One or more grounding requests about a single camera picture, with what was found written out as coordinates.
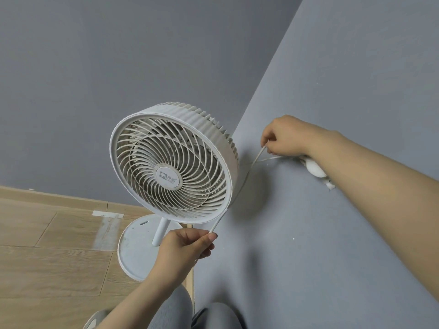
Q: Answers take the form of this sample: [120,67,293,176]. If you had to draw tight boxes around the white tape strip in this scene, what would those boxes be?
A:
[91,210,124,219]

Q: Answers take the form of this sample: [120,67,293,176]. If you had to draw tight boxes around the person's right forearm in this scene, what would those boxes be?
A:
[307,129,439,302]

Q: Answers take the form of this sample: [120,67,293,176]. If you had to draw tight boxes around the person's left hand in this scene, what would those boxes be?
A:
[154,228,219,283]

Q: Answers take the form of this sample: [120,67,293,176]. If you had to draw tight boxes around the person's left forearm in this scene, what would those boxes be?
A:
[102,267,193,329]

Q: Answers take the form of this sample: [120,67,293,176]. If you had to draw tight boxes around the white power cable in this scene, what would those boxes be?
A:
[208,144,309,234]

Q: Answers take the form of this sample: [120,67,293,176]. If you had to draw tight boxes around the grey trousers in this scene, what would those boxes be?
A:
[150,286,242,329]

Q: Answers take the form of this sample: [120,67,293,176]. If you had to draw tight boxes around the grey shoe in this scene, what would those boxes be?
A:
[83,309,111,329]

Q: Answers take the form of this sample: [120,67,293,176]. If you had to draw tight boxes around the white standing fan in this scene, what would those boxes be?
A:
[109,102,239,282]

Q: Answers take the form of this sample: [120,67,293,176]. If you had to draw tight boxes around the person's right hand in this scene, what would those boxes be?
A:
[260,115,331,159]

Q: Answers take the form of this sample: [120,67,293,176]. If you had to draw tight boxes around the white wall plug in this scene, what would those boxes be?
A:
[300,157,335,191]

